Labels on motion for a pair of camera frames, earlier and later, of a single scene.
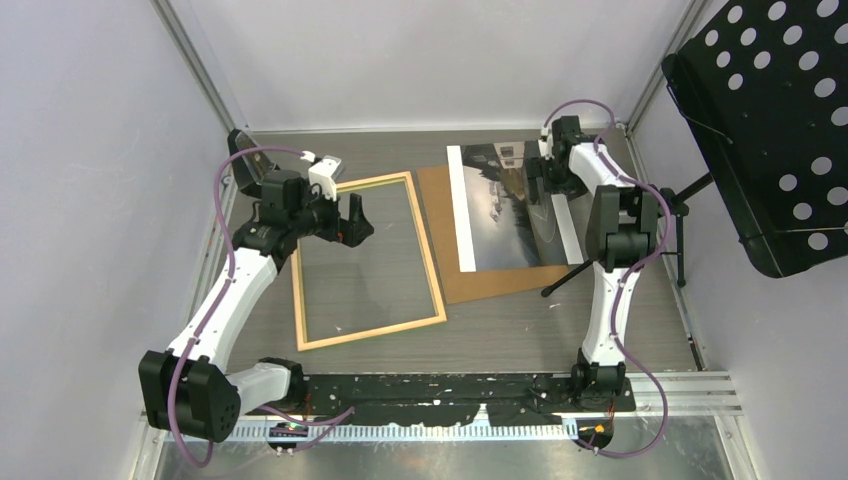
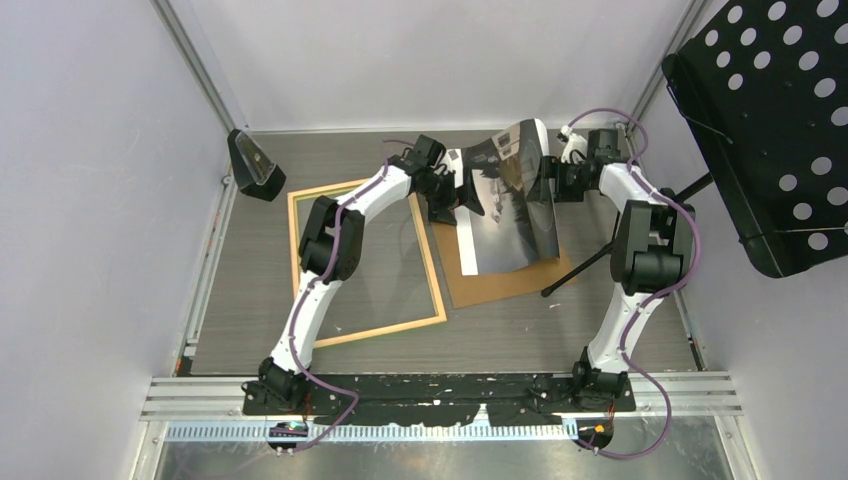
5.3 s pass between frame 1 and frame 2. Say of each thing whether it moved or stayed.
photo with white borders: moved
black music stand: stayed
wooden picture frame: stayed
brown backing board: stayed
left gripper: moved
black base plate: stayed
